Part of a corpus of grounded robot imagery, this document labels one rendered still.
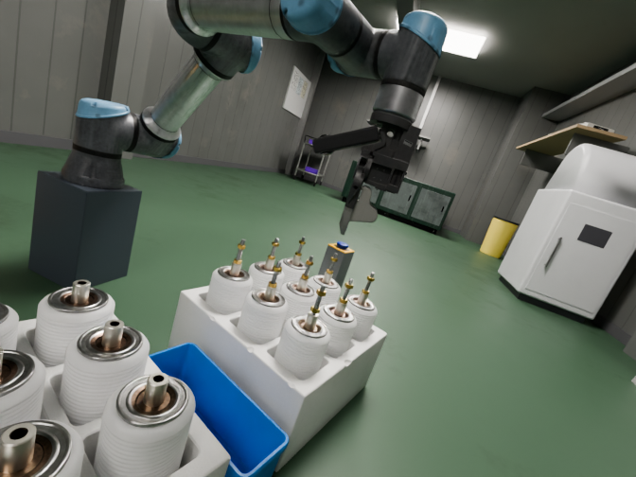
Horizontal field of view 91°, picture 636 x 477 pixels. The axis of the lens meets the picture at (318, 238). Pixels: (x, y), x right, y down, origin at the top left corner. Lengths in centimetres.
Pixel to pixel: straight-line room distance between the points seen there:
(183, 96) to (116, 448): 81
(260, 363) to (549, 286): 269
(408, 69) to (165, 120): 72
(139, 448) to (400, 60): 60
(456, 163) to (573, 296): 438
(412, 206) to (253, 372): 475
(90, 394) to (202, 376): 28
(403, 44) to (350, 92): 677
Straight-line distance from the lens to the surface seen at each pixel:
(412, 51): 57
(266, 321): 68
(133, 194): 112
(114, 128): 107
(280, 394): 65
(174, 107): 102
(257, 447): 69
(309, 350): 63
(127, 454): 44
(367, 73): 62
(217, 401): 73
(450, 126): 709
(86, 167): 107
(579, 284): 316
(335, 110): 732
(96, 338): 54
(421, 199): 525
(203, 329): 77
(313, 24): 52
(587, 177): 316
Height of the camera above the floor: 57
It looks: 14 degrees down
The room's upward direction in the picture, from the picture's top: 19 degrees clockwise
